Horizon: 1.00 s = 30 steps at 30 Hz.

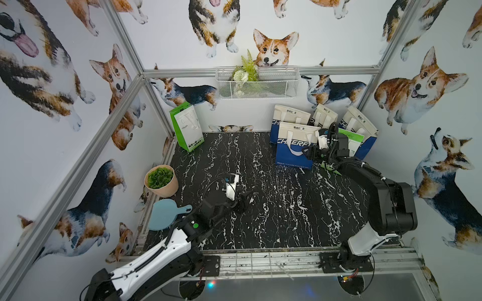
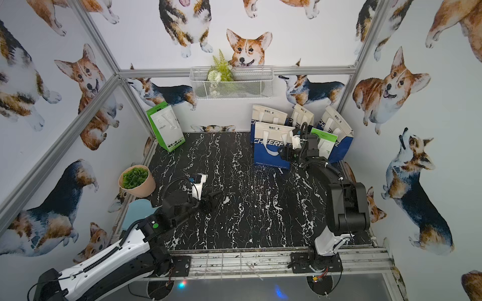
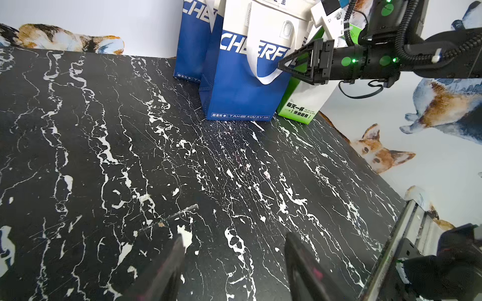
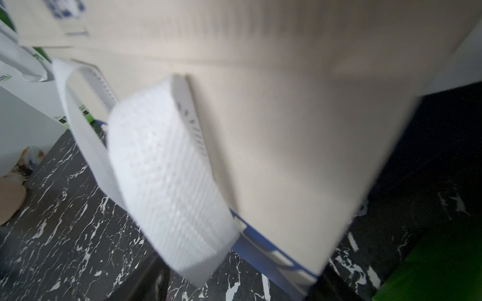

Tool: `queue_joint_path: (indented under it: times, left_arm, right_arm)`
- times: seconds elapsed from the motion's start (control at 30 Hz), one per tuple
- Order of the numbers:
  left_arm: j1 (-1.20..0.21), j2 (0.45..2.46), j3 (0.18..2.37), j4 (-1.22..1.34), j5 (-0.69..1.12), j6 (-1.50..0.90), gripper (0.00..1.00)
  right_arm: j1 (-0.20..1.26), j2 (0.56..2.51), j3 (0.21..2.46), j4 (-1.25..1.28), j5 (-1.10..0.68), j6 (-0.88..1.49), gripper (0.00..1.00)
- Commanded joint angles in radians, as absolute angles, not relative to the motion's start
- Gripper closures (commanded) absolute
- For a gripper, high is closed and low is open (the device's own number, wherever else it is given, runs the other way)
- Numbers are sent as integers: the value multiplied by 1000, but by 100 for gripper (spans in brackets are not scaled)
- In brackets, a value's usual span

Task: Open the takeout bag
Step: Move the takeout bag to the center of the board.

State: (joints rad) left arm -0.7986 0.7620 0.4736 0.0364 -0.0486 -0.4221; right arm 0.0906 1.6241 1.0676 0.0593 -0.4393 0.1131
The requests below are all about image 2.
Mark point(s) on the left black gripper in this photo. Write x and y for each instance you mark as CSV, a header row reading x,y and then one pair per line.
x,y
207,199

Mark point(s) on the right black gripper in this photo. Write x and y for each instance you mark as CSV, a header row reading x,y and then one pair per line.
x,y
286,152

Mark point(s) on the blue white bag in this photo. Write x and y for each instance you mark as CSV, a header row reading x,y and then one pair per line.
x,y
268,139

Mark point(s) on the green white bag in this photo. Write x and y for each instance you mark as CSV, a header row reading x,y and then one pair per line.
x,y
326,142
166,126

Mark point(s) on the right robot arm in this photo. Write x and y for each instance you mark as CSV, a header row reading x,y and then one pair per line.
x,y
347,210

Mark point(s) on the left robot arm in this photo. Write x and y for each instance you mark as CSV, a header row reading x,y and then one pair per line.
x,y
140,253

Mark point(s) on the back right blue bag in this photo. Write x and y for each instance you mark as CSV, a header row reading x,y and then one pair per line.
x,y
333,123

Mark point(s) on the back middle blue bag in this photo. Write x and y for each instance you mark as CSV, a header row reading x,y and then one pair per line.
x,y
299,116

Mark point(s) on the back left blue bag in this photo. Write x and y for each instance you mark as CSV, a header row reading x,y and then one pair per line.
x,y
267,115

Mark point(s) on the light blue cutting board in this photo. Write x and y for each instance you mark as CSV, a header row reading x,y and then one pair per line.
x,y
138,209

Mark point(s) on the potted green plant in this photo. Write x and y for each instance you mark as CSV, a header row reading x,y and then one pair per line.
x,y
137,181

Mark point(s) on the fern and white flower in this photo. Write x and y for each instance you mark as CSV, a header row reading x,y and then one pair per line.
x,y
220,77

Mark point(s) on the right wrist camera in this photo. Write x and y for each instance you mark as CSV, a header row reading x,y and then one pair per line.
x,y
297,142

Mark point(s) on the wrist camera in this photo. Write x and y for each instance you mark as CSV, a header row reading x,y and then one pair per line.
x,y
197,181
297,142

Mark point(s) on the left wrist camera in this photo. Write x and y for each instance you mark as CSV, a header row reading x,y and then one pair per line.
x,y
197,181

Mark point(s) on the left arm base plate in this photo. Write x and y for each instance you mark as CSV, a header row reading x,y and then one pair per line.
x,y
177,266

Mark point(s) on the white wire basket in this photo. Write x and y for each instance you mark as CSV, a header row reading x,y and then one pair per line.
x,y
249,83

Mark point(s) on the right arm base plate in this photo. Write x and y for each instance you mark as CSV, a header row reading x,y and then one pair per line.
x,y
313,263

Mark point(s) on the aluminium front rail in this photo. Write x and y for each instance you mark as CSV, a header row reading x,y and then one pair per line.
x,y
268,263

